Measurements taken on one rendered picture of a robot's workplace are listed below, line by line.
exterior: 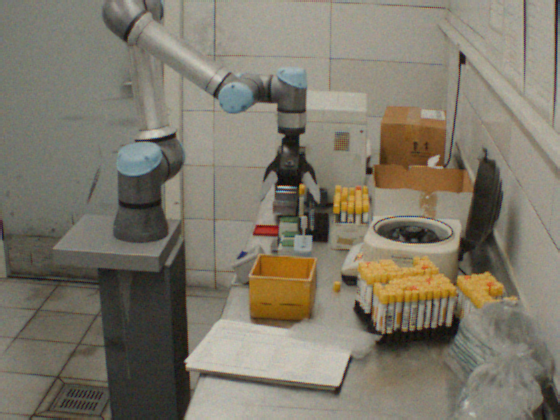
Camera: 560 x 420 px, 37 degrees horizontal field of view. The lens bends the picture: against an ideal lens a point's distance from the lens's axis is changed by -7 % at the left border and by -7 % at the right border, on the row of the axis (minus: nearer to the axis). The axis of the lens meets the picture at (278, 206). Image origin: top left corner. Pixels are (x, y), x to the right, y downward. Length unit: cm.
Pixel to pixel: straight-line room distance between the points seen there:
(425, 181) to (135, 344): 97
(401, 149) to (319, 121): 49
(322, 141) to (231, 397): 119
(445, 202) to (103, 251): 92
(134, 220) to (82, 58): 190
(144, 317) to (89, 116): 193
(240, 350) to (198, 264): 250
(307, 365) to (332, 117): 109
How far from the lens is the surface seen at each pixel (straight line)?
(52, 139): 416
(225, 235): 414
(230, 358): 171
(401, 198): 235
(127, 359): 236
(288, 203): 249
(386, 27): 387
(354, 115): 259
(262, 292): 188
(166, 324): 228
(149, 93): 231
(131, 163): 220
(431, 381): 168
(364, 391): 163
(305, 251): 202
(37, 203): 428
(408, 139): 299
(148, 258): 215
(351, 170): 263
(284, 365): 169
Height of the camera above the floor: 170
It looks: 18 degrees down
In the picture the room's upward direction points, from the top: 1 degrees clockwise
